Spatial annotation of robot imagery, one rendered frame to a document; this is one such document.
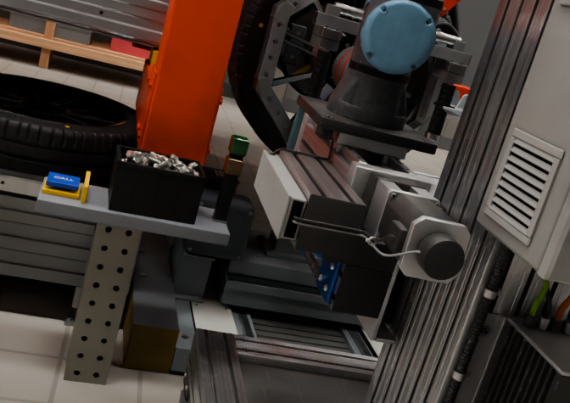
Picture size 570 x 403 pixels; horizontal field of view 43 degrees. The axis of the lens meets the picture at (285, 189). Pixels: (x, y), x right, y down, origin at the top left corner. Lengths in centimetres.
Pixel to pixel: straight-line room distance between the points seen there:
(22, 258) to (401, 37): 122
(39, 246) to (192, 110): 55
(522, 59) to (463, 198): 24
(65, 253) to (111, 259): 31
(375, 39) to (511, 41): 22
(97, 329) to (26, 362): 21
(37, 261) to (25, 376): 32
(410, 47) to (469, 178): 24
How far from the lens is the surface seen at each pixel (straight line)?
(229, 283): 217
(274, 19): 196
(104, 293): 176
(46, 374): 188
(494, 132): 120
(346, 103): 133
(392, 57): 119
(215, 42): 179
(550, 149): 97
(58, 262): 202
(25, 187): 195
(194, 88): 180
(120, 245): 171
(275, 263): 223
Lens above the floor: 100
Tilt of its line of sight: 15 degrees down
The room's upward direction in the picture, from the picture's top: 16 degrees clockwise
